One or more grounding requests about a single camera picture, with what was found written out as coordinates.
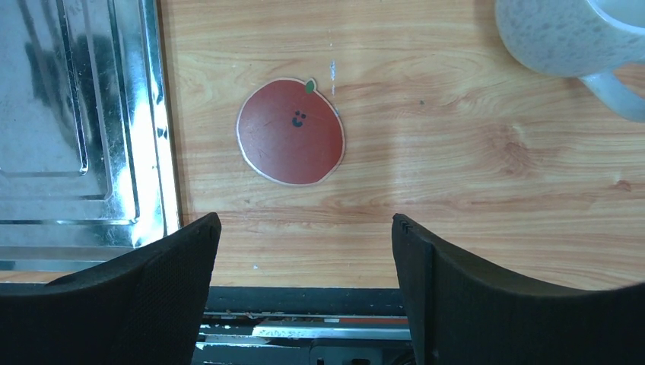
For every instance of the red round coaster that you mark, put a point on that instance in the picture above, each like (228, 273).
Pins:
(289, 133)

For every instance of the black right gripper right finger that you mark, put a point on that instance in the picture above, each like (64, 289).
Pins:
(463, 309)

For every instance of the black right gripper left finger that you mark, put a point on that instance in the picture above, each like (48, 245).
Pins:
(143, 307)

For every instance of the white cup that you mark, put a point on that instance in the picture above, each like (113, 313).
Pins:
(587, 40)

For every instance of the metal tray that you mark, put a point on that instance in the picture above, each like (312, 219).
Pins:
(87, 165)

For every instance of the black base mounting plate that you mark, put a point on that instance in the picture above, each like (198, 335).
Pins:
(256, 325)

